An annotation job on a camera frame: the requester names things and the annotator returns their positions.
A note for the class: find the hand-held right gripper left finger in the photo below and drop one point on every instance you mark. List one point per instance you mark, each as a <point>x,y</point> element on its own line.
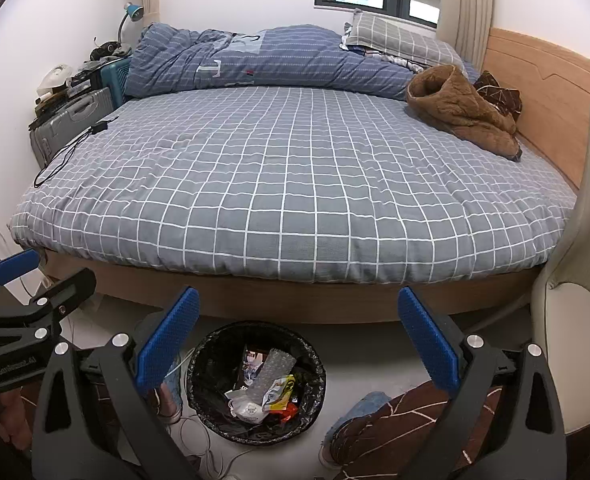
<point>167,342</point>

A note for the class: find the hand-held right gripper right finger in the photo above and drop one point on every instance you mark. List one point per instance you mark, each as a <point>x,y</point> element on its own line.
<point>427,342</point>

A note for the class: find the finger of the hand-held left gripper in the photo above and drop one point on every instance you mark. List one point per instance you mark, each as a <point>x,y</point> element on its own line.
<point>67,292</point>
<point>15,265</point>

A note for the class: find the trash bin with black liner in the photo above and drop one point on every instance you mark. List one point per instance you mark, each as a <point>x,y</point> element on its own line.
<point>205,355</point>

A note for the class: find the clear bubble wrap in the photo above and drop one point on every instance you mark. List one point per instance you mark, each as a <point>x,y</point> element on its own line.
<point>275,365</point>

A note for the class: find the yellow snack wrapper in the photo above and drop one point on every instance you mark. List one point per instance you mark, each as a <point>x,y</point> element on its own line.
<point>280,387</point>

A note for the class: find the red plastic bag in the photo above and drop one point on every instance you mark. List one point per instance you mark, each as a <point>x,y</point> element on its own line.
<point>287,412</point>

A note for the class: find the person's left hand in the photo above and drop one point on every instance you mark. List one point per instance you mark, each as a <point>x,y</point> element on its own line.
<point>15,420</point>

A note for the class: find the blue fuzzy slipper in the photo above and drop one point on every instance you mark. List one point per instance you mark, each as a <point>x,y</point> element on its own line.
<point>172,390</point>
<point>365,402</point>

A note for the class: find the brown patterned pants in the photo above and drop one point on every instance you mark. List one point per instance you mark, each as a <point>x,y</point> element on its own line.
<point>410,415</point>

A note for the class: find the grey suitcase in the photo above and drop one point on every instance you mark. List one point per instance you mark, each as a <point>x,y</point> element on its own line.
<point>60,125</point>

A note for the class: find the white round object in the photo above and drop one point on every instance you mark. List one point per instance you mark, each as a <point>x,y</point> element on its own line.
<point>55,77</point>

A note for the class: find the teal plastic crate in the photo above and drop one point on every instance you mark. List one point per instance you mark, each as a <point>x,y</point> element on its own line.
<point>115,80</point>

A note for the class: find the black clutter pile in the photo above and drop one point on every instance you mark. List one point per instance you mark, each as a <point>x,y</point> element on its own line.
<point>107,50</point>

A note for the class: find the brown fleece garment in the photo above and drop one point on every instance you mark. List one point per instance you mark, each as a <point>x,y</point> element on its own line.
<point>455,105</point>

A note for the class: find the dark patterned cloth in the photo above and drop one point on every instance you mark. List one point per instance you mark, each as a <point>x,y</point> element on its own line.
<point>500,95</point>

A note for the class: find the wooden headboard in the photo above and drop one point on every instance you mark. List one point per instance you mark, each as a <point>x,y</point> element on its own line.
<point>555,100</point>

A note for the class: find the blue desk lamp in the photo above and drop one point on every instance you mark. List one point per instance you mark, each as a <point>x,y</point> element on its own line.
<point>134,11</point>

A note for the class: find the blue striped quilt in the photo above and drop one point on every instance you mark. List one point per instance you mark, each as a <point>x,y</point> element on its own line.
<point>285,60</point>

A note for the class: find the grey checked pillow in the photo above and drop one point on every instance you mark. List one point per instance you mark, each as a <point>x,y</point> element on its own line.
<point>400,37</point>

